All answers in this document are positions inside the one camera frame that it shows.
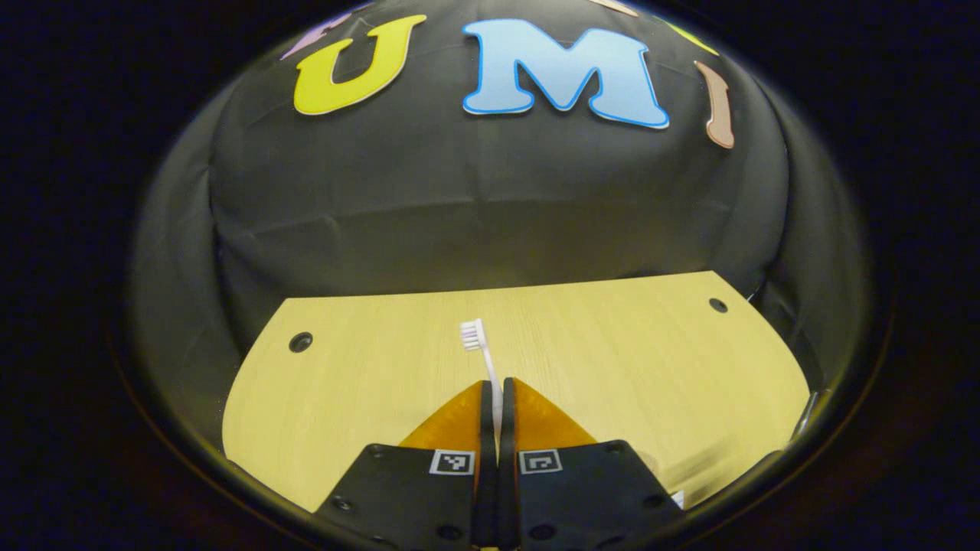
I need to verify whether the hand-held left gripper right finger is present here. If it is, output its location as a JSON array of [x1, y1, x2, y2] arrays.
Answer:
[[498, 377, 686, 550]]

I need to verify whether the light wooden desktop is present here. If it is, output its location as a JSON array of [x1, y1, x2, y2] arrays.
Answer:
[[222, 270, 812, 514]]

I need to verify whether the pale pink toothbrush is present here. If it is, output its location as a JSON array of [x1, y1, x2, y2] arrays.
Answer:
[[459, 318, 505, 460]]

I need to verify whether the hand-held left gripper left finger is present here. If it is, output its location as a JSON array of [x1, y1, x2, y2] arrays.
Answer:
[[314, 379, 498, 550]]

